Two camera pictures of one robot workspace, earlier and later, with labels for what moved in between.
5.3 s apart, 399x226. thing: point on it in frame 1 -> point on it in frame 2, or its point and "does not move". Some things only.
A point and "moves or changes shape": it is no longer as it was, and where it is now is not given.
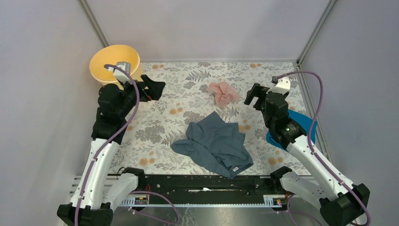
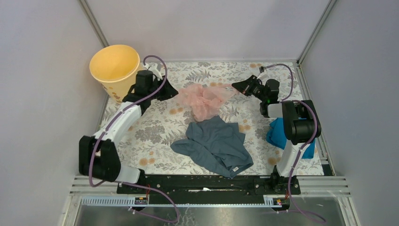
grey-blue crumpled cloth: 219,145 does not move
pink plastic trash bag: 224,94 moves or changes shape
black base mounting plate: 208,186 does not move
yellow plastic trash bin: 110,55 does not move
